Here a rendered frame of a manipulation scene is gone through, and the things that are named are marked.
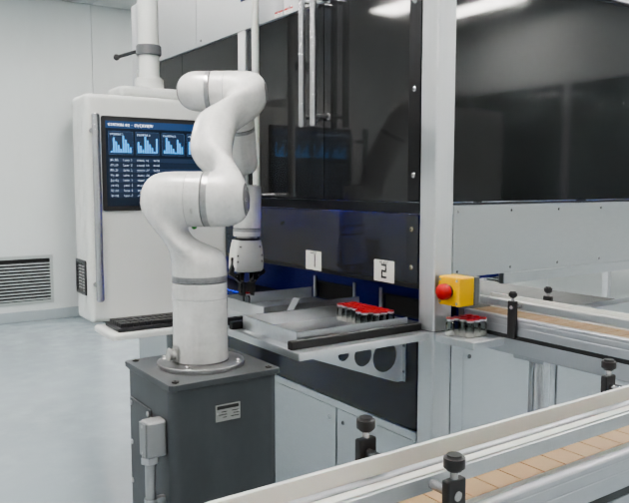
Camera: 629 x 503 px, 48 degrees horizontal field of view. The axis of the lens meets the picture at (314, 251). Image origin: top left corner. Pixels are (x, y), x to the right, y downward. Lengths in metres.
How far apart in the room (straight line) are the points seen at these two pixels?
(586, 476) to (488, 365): 1.14
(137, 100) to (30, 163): 4.60
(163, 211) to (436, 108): 0.73
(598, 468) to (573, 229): 1.39
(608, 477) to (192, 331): 0.91
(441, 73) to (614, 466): 1.15
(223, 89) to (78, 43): 5.52
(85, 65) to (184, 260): 5.82
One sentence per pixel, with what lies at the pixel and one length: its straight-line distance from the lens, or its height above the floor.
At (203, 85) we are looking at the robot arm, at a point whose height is 1.50.
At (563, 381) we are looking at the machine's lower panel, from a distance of 2.29.
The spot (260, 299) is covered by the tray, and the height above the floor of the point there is 0.89.
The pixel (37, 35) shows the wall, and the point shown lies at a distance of 7.19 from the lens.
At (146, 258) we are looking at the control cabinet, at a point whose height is 1.00.
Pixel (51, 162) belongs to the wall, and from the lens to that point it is 7.09.
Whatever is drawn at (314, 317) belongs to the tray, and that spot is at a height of 0.89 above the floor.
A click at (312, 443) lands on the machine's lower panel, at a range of 2.38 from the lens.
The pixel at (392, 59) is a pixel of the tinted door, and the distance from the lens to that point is 1.97.
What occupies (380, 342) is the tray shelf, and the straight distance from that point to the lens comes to 1.75.
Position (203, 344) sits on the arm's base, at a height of 0.92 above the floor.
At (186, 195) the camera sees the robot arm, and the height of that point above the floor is 1.23.
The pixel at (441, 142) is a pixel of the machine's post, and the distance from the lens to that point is 1.82.
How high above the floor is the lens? 1.25
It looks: 5 degrees down
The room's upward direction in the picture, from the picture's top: straight up
